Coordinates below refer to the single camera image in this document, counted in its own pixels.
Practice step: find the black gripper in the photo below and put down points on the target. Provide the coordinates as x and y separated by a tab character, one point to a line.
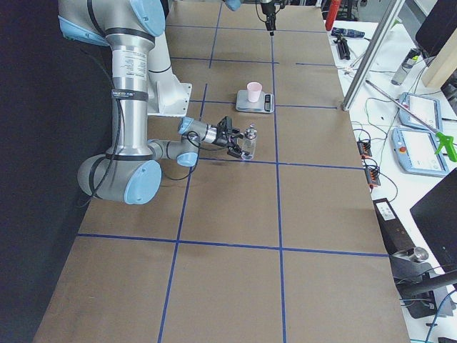
221	139
268	12

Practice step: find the glass sauce bottle steel spout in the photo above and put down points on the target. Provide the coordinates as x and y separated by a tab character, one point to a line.
249	143

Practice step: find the pink paper cup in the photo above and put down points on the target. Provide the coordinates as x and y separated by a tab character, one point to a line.
254	90

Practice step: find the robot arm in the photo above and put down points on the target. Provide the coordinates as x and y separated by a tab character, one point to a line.
234	5
149	120

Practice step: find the red fire extinguisher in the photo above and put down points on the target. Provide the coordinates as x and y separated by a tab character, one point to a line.
332	14

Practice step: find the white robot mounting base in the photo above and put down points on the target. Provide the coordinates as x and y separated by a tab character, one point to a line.
167	95

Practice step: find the orange black connector box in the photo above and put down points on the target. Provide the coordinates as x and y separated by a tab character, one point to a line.
372	178
364	148

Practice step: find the lower teach pendant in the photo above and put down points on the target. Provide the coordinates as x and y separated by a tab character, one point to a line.
415	152

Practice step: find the teach pendant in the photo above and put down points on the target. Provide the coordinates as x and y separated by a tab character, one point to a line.
426	108
415	152

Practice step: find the upper teach pendant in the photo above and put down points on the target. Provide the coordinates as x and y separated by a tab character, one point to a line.
426	108

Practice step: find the black box with label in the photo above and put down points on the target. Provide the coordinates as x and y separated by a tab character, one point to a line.
395	237

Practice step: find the black monitor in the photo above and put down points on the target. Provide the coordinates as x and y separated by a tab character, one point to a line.
435	218

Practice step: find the aluminium frame post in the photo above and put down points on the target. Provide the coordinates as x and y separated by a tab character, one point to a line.
379	35

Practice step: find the green handled reacher grabber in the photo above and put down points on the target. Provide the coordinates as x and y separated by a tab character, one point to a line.
445	141

